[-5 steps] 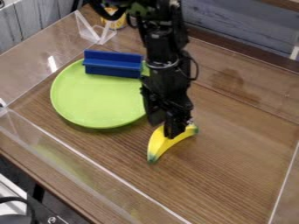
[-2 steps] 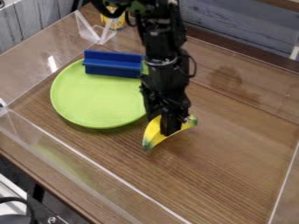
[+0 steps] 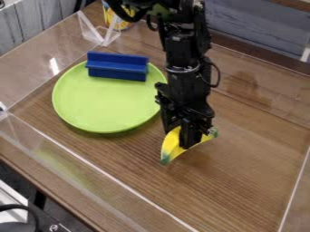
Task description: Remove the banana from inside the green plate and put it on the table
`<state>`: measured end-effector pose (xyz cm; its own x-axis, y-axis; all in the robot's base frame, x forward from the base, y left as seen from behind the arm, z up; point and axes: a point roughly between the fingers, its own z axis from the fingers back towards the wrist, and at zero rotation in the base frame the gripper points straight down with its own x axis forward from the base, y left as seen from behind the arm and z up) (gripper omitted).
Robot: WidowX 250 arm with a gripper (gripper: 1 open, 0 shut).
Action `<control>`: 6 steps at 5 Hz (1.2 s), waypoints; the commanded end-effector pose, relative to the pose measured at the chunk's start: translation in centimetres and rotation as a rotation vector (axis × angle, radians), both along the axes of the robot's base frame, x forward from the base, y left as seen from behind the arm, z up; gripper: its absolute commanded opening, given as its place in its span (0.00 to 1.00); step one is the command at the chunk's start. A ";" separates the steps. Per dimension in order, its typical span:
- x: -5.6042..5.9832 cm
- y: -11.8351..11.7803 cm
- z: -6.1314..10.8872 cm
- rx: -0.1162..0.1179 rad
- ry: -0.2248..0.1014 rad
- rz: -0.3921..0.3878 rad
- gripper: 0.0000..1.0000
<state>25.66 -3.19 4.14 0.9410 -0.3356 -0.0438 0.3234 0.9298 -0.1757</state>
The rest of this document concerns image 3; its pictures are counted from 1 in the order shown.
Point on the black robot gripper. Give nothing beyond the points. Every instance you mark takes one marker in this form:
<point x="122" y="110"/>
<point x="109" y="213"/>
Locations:
<point x="182" y="98"/>

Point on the yellow toy banana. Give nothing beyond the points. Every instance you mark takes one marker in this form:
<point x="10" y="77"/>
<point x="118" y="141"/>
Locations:
<point x="171" y="149"/>

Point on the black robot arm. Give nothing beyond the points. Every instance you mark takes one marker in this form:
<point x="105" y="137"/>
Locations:
<point x="181" y="23"/>

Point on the green round plate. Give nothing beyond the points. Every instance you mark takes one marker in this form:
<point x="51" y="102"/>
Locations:
<point x="105" y="105"/>

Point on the blue plastic block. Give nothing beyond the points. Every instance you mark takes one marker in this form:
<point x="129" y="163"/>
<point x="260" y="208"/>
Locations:
<point x="118" y="66"/>

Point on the black box with knob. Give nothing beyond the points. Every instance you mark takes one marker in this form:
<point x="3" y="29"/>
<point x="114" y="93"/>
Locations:
<point x="59" y="221"/>

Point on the clear acrylic tray enclosure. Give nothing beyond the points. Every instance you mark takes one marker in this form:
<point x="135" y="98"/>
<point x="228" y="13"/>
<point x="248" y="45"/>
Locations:
<point x="240" y="183"/>

